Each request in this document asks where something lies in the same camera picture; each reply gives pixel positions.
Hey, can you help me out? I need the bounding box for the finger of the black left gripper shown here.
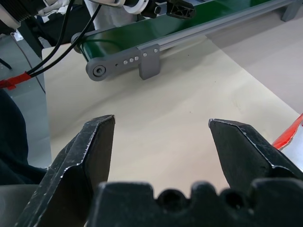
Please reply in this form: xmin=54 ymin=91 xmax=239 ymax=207
xmin=166 ymin=0 xmax=197 ymax=20

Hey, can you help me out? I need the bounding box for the thin grey cable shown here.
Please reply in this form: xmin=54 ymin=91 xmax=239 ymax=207
xmin=10 ymin=32 xmax=46 ymax=93

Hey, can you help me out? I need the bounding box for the green conveyor belt grey frame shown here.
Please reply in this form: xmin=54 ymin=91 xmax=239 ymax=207
xmin=70 ymin=0 xmax=303 ymax=83

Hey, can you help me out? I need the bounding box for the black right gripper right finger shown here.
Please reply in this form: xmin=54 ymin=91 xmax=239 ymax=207
xmin=207 ymin=118 xmax=303 ymax=189

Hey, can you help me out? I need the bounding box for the dark navy fabric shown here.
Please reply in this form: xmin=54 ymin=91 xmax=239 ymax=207
xmin=0 ymin=89 xmax=48 ymax=185

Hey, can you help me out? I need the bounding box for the black cable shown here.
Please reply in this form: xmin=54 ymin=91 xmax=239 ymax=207
xmin=29 ymin=4 xmax=103 ymax=79
xmin=26 ymin=0 xmax=74 ymax=76

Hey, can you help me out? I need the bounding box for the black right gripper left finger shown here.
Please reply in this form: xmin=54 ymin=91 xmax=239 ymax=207
xmin=14 ymin=114 xmax=116 ymax=227

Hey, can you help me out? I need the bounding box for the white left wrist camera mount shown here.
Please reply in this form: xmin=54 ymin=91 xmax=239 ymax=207
xmin=122 ymin=0 xmax=150 ymax=14

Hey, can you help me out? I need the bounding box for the red tape strip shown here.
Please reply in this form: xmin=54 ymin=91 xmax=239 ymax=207
xmin=271 ymin=113 xmax=303 ymax=173
xmin=0 ymin=71 xmax=33 ymax=91

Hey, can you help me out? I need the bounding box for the white fabric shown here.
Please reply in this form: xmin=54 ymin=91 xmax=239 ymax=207
xmin=91 ymin=2 xmax=135 ymax=32

